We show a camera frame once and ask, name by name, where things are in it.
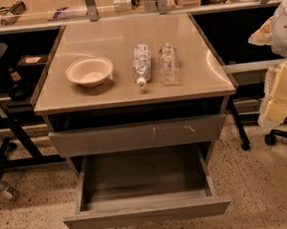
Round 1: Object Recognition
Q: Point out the clear empty plastic bottle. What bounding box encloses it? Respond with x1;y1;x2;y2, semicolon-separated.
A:
158;42;180;86

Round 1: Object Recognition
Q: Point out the white paper bowl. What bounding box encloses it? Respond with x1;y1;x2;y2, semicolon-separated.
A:
66;57;113;88

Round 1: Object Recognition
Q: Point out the grey top drawer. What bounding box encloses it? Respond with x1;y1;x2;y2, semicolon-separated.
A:
48;114;226;158

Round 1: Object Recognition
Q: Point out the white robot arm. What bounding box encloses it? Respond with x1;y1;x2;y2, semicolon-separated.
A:
248;0;287;129

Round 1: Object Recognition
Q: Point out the grey drawer cabinet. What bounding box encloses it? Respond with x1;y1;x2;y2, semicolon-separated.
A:
34;13;235;172

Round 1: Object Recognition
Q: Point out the labelled plastic water bottle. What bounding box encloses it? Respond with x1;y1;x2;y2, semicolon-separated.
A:
132;43;152;89

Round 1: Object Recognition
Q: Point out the tissue box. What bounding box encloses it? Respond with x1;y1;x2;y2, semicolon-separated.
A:
113;0;133;12

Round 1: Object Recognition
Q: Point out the grey drawer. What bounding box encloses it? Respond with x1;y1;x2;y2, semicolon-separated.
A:
48;114;226;158
64;144;230;229

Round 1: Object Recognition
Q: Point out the small bottle on floor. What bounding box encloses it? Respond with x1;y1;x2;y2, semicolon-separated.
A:
0;180;19;200

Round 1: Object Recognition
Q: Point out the black desk leg frame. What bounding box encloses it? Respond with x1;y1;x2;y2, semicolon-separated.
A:
227;99;250;151

